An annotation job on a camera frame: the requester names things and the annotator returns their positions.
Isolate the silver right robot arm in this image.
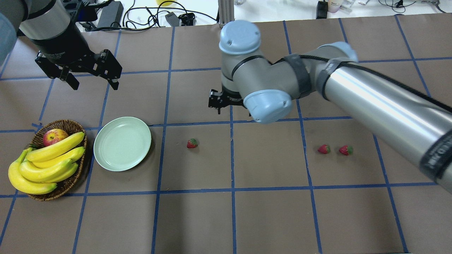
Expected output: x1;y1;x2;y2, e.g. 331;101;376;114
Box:
208;20;452;192

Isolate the black power adapter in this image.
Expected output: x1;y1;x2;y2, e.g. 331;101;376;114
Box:
97;1;124;28

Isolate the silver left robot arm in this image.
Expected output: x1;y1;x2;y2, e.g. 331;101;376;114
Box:
1;0;122;90

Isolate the red yellow apple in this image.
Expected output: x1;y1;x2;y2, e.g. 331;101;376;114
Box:
42;128;69;147

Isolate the light green plate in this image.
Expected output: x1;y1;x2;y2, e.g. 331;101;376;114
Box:
93;117;152;172

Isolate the aluminium frame post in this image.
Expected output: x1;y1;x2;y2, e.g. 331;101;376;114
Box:
218;0;235;27

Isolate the yellow banana bottom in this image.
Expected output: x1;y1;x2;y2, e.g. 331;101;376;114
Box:
8;147;58;195

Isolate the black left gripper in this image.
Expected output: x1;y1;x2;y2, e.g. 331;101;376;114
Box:
32;27;123;91

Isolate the brown wicker basket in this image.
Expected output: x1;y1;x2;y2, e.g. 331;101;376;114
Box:
25;119;88;201

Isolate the yellow banana top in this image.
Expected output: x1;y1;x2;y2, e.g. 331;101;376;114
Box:
25;132;85;162

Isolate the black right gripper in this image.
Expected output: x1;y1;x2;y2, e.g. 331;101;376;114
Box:
208;86;246;115

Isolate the red strawberry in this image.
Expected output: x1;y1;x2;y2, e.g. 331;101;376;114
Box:
186;138;198;149
317;144;331;154
338;145;353;156

